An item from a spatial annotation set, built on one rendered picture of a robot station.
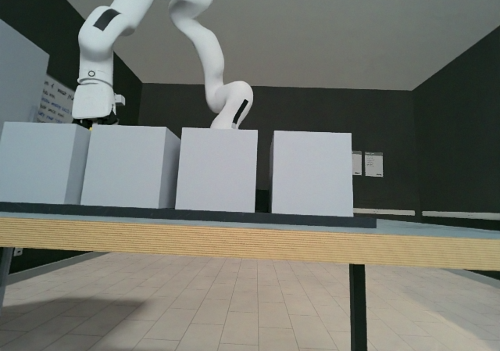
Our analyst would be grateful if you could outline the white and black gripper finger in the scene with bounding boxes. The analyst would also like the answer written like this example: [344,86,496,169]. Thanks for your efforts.
[98,108,118,125]
[72,118,93,130]

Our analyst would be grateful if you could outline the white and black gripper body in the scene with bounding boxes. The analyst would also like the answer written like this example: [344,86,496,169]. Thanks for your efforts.
[72,81,116,123]

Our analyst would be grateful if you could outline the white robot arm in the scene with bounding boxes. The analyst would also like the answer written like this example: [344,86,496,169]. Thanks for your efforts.
[77,0,253,129]

